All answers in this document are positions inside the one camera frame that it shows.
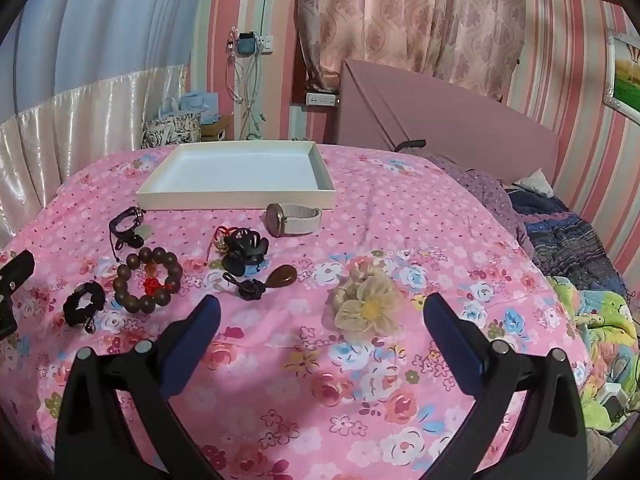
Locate wooden bedside stand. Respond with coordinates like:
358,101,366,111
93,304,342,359
200,117,234,142

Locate pink patterned curtain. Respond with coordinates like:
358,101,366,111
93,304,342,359
297,0,527,102

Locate black and white patterned bag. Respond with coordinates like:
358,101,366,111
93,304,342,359
142,112,202,150

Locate white shallow tray box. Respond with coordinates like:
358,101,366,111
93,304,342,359
136,140,336,211

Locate black cord necklace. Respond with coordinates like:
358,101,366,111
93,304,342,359
109,206,153,263

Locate light blue gift bag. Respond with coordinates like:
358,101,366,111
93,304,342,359
159,92,221,126

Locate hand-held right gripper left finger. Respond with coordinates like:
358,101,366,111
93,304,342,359
54,294,223,480

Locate green cartoon blanket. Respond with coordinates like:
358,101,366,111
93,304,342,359
546,274,640,432

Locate dark striped quilt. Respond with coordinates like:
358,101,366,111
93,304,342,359
505,185,629,297

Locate pink headboard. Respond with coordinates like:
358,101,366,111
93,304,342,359
340,58,560,186

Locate red cord bracelet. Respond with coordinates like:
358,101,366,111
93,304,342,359
213,226,241,256

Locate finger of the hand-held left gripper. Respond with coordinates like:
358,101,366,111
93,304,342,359
0,250,36,339

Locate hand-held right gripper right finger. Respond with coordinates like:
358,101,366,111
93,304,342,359
422,292,588,480

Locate brown wooden bead bracelet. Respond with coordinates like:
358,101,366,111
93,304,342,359
113,246,184,314

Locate brown teardrop pendant black cord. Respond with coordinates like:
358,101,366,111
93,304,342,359
222,264,298,302

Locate framed wall picture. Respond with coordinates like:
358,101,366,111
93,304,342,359
602,29,640,124

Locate white pillow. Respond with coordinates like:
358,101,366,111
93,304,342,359
514,168,554,197

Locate white satin curtain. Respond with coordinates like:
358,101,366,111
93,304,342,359
0,65,189,248

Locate black scrunchie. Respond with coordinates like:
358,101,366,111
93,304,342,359
62,281,106,334

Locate beige flower scrunchie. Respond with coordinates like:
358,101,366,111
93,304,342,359
333,275,405,338

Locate purple dotted pillow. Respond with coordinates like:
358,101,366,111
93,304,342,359
425,155,536,257

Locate hanging charging cables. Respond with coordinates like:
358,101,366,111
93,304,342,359
225,25,267,141

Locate wristwatch with beige band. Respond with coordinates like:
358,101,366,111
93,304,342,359
265,202,323,237

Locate pink floral bed sheet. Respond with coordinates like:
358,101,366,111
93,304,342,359
0,140,591,480

